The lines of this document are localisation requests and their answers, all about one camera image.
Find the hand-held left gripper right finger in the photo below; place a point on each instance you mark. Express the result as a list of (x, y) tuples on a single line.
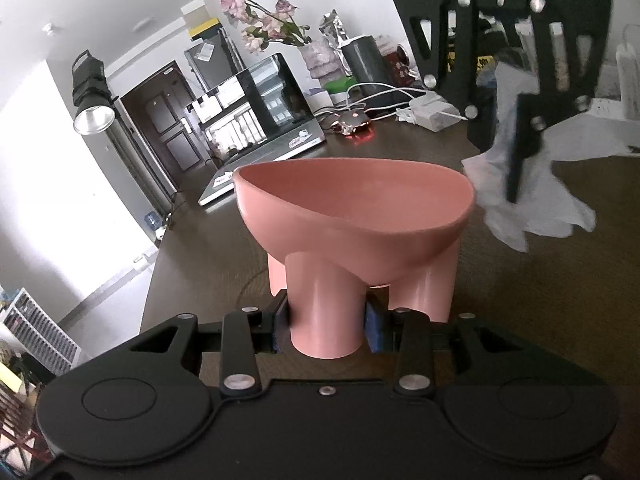
[(374, 332)]

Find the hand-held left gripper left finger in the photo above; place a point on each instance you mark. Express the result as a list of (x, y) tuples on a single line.
[(276, 336)]

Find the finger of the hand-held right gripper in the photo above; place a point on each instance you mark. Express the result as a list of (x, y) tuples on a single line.
[(517, 160), (462, 50)]

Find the white tissue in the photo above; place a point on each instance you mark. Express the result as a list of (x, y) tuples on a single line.
[(545, 205)]

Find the pink footed bowl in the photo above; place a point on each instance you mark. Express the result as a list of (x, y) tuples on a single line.
[(350, 210)]

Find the red patterned can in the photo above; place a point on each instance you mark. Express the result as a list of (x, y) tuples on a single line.
[(402, 62)]

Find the white charger brick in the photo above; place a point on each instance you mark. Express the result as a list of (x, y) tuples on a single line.
[(435, 110)]

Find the grey cylindrical container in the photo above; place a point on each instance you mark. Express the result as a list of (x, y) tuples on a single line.
[(365, 62)]

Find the green and white box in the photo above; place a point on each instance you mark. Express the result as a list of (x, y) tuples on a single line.
[(340, 90)]

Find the silver foil bag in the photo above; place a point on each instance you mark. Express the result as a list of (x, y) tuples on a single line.
[(334, 27)]

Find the red-lit computer mouse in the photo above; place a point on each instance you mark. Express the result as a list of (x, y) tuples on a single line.
[(352, 122)]

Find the flower vase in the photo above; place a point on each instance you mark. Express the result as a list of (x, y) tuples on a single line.
[(322, 62)]

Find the pink artificial flowers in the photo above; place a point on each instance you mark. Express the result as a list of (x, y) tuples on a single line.
[(265, 22)]

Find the silver laptop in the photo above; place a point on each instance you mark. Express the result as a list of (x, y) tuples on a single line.
[(260, 120)]

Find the light stand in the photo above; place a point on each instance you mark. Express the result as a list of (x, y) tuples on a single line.
[(142, 160)]

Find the dark brown door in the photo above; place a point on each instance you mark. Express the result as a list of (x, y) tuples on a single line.
[(167, 130)]

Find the white drawer shelf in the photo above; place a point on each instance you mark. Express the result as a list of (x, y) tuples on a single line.
[(37, 332)]

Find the grey fridge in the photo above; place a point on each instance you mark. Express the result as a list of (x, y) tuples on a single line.
[(210, 57)]

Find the studio light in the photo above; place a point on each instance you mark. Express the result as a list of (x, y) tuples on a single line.
[(92, 110)]

